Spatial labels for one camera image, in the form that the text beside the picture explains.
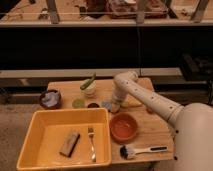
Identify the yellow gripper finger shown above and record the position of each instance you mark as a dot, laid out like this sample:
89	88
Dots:
114	108

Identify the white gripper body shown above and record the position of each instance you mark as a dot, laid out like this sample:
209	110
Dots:
118	95

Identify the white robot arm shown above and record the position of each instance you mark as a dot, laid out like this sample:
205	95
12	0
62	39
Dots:
193	123

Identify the yellow corn cob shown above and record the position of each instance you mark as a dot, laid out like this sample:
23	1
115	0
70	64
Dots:
131	102

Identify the orange clay bowl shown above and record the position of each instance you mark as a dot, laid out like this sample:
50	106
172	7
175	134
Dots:
123	127

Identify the small dark brown dish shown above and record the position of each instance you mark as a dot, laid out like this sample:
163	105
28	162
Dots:
93	105

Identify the white cup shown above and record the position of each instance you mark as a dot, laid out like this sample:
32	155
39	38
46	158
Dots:
90	91

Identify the silver metal fork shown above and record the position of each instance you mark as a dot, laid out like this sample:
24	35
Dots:
91	137

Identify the yellow onion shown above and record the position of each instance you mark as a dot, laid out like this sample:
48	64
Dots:
149	110

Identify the green vegetable in cup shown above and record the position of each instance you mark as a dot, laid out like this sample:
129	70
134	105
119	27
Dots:
88	82

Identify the small green dish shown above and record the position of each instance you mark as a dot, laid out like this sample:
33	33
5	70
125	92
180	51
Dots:
78	103

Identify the yellow plastic tub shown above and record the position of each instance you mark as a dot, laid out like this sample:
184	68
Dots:
48	130

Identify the brown wooden block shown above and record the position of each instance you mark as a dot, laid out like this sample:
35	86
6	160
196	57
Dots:
69	144

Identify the dark bowl with cloth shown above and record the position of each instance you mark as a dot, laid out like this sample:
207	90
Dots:
50	99

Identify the white handled dish brush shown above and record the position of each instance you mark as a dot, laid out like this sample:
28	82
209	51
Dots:
129	152

